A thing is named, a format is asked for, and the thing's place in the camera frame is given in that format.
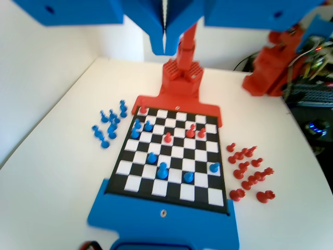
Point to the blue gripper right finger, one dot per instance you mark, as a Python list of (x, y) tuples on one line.
[(177, 18)]

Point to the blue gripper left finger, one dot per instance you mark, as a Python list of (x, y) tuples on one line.
[(153, 23)]

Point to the blue king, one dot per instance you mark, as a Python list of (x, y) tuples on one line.
[(162, 173)]

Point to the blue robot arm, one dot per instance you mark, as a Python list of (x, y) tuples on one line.
[(153, 244)]

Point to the red robot arm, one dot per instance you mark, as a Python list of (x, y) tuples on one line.
[(182, 80)]

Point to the red robot arm with box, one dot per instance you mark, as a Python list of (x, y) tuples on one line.
[(262, 70)]

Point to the blue plastic game piece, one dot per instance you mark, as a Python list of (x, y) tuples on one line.
[(112, 113), (122, 113)]

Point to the red king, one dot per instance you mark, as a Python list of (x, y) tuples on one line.
[(142, 109)]

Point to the blue rook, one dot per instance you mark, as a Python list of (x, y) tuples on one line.
[(124, 106), (95, 129)]

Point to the blue pawn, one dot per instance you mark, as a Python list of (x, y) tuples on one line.
[(134, 134), (151, 159), (137, 124), (214, 168), (116, 120), (188, 178), (148, 126)]

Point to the blue bishop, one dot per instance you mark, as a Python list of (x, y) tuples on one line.
[(112, 125)]

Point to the red bishop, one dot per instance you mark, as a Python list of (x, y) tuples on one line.
[(190, 132), (251, 151)]

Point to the red pawn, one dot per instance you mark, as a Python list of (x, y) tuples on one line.
[(200, 134), (256, 162), (167, 138), (252, 179), (238, 173), (247, 185), (258, 175), (232, 159), (230, 148)]

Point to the blue electronics box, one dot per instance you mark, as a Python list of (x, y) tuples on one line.
[(310, 31)]

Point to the black and white chessboard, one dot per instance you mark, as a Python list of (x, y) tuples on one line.
[(177, 156)]

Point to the black keyboard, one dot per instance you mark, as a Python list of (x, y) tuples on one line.
[(316, 96)]

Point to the black computer mouse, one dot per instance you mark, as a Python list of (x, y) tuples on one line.
[(316, 128)]

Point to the red queen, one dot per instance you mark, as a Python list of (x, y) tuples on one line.
[(266, 173)]

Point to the red rook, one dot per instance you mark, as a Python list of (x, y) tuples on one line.
[(236, 195), (265, 196)]

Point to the screw in blue plate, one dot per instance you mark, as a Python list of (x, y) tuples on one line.
[(163, 213)]

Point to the red base plate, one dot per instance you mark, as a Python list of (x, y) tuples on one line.
[(208, 109)]

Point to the blue base plate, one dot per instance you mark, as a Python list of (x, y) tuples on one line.
[(182, 224)]

